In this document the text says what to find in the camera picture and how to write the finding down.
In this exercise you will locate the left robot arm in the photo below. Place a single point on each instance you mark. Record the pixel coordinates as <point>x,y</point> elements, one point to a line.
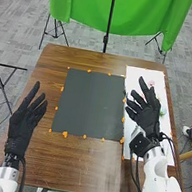
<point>5,178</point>

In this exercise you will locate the green sprig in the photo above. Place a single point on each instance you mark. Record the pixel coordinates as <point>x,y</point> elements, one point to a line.
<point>163,111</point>

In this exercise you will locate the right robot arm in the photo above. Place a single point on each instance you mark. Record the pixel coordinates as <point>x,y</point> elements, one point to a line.
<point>159,182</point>

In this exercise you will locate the black stand pole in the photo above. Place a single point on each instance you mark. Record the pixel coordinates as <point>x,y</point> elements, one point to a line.
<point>109,18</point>

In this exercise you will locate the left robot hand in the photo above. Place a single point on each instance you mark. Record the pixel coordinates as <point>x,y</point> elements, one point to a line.
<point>21,125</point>

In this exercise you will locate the pink flower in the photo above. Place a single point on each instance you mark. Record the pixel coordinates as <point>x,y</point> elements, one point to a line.
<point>152,83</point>

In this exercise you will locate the dark mat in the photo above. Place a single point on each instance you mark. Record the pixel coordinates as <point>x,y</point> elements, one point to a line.
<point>91,105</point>

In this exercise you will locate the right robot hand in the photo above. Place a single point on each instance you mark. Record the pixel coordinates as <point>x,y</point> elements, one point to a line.
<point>147,114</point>

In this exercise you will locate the white sheet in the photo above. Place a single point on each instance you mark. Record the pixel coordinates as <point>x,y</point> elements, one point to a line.
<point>136,84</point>

